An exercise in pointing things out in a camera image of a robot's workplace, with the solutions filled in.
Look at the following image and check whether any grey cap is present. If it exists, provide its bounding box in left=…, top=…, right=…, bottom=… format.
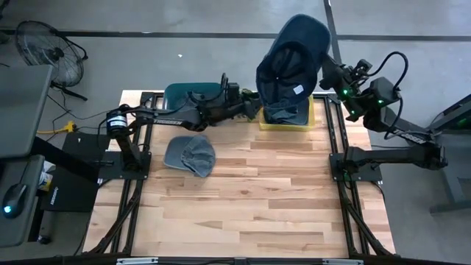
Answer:
left=163, top=134, right=217, bottom=178

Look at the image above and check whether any yellow plastic bin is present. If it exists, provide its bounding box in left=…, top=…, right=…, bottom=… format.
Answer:
left=258, top=94, right=316, bottom=133

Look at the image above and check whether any navy cap white label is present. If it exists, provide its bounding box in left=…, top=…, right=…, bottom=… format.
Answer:
left=255, top=13, right=331, bottom=111

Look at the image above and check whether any grey rounded desk top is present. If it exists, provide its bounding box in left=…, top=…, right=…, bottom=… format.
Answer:
left=0, top=154, right=46, bottom=248

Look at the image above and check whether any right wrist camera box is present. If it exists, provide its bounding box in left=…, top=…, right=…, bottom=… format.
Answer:
left=351, top=57, right=373, bottom=77

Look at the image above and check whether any black floor fan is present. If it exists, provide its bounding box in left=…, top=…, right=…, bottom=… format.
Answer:
left=15, top=20, right=89, bottom=101

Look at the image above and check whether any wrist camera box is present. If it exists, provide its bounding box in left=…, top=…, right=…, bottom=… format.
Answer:
left=351, top=57, right=373, bottom=77
left=219, top=72, right=241, bottom=102

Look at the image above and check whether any dark blue cap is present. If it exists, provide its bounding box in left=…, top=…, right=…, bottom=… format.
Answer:
left=263, top=96, right=311, bottom=126

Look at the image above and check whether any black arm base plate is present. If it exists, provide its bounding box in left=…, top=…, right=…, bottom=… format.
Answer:
left=97, top=150, right=152, bottom=181
left=329, top=151, right=383, bottom=183

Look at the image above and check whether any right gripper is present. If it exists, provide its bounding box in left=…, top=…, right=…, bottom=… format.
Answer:
left=319, top=54, right=364, bottom=106

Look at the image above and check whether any black controller box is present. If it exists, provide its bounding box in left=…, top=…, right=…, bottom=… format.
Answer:
left=39, top=132, right=111, bottom=213

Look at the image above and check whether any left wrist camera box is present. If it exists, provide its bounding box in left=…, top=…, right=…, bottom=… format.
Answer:
left=219, top=72, right=241, bottom=102

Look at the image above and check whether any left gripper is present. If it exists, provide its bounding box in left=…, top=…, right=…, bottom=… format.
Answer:
left=220, top=93, right=264, bottom=121

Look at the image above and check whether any white labelled container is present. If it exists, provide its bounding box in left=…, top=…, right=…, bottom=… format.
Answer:
left=38, top=160, right=56, bottom=192

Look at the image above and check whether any black computer mouse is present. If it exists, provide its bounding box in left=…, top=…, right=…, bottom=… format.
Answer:
left=1, top=183, right=29, bottom=220

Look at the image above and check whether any grey metal cart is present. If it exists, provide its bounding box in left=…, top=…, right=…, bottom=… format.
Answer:
left=428, top=93, right=471, bottom=214

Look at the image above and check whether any teal plastic bin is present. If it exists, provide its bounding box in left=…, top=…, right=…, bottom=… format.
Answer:
left=163, top=82, right=225, bottom=111

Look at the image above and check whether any silver frame bracket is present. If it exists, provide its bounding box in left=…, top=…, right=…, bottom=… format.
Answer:
left=322, top=258, right=364, bottom=265
left=116, top=257, right=160, bottom=265

